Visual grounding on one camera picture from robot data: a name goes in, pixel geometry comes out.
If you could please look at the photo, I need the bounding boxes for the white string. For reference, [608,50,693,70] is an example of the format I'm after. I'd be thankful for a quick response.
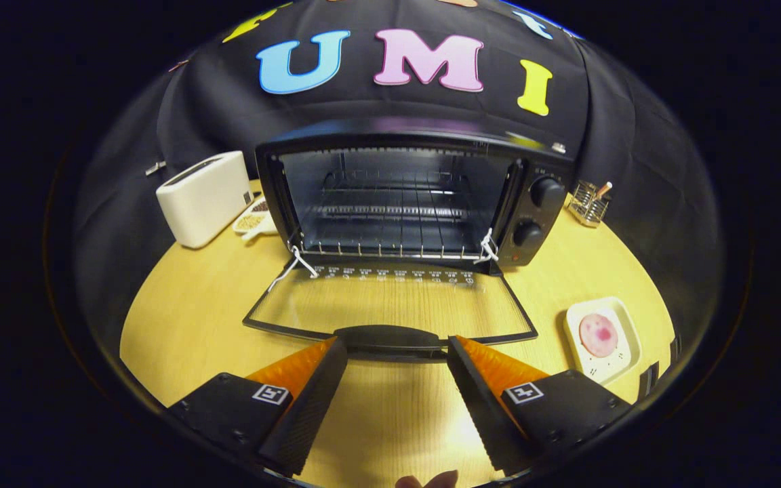
[473,228,500,264]
[267,245,321,293]

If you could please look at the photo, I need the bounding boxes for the metal oven rack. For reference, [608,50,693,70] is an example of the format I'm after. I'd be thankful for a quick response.
[294,169,494,262]

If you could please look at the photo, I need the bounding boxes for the white bread toaster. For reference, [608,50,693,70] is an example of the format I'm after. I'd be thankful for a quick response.
[156,150,254,249]

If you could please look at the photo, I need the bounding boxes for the white dish with grains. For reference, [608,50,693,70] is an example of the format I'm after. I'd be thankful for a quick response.
[233,196,280,242]

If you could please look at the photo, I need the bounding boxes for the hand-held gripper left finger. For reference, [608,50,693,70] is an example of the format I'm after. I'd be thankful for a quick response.
[167,336,349,478]

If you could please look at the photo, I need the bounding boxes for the black toaster oven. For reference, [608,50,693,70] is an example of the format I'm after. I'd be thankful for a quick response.
[243,119,576,364]

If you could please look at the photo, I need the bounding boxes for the metal wire holder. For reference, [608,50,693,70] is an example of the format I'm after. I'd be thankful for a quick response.
[566,180,612,228]

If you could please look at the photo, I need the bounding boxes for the cream square plate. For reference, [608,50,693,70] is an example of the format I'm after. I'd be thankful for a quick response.
[563,296,643,386]

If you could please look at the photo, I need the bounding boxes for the pink ham slice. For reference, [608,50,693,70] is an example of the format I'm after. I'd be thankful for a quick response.
[579,313,620,359]

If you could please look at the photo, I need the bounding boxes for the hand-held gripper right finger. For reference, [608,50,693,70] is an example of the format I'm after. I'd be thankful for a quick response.
[446,335,635,476]

